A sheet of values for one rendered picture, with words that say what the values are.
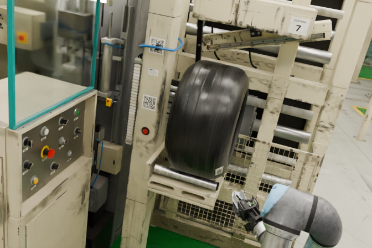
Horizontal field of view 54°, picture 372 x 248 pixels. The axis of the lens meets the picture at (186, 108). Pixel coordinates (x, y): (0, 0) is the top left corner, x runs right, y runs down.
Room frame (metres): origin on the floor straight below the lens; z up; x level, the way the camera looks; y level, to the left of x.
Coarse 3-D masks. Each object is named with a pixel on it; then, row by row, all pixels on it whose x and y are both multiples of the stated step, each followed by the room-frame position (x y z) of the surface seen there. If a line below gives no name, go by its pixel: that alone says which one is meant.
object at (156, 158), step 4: (160, 148) 1.75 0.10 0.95; (156, 152) 1.70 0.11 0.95; (160, 152) 1.71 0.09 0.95; (164, 152) 1.80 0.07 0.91; (152, 156) 1.65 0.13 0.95; (156, 156) 1.66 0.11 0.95; (160, 156) 1.72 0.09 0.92; (164, 156) 1.81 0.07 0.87; (148, 160) 1.61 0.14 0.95; (152, 160) 1.61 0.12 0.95; (156, 160) 1.66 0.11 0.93; (160, 160) 1.73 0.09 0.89; (148, 164) 1.57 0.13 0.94; (152, 164) 1.60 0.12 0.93; (148, 168) 1.57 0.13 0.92; (152, 168) 1.60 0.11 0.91; (144, 172) 1.58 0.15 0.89; (148, 172) 1.57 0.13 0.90; (152, 172) 1.61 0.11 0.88; (144, 176) 1.58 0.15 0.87; (148, 176) 1.57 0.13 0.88
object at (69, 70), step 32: (32, 0) 1.20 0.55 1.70; (64, 0) 1.38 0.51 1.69; (96, 0) 1.61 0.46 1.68; (32, 32) 1.20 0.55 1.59; (64, 32) 1.38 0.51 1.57; (96, 32) 1.62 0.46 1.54; (32, 64) 1.20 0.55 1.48; (64, 64) 1.39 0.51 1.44; (32, 96) 1.20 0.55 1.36; (64, 96) 1.40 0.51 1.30
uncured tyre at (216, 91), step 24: (192, 72) 1.62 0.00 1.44; (216, 72) 1.63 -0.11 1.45; (240, 72) 1.68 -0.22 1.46; (192, 96) 1.51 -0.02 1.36; (216, 96) 1.50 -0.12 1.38; (240, 96) 1.55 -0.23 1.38; (168, 120) 1.51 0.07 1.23; (192, 120) 1.46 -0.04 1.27; (216, 120) 1.44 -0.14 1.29; (240, 120) 1.88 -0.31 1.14; (168, 144) 1.48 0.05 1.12; (192, 144) 1.44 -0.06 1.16; (216, 144) 1.42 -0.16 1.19; (192, 168) 1.48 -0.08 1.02; (216, 168) 1.45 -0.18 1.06
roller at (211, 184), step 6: (156, 168) 1.60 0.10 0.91; (162, 168) 1.60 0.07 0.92; (168, 168) 1.61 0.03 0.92; (162, 174) 1.60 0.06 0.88; (168, 174) 1.59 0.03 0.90; (174, 174) 1.58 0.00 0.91; (180, 174) 1.58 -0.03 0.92; (186, 174) 1.58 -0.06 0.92; (192, 174) 1.59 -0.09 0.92; (186, 180) 1.57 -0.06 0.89; (192, 180) 1.56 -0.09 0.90; (198, 180) 1.56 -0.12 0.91; (204, 180) 1.56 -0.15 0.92; (210, 180) 1.56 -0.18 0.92; (204, 186) 1.55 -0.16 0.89; (210, 186) 1.54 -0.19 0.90; (216, 186) 1.54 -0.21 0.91
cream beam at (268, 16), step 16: (208, 0) 1.92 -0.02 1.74; (224, 0) 1.91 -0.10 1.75; (240, 0) 1.89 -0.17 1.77; (256, 0) 1.88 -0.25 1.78; (192, 16) 1.94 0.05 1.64; (208, 16) 1.92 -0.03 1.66; (224, 16) 1.90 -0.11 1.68; (240, 16) 1.88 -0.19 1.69; (256, 16) 1.87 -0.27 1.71; (272, 16) 1.85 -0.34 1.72; (288, 16) 1.84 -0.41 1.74; (304, 16) 1.82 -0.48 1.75; (272, 32) 1.85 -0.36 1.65
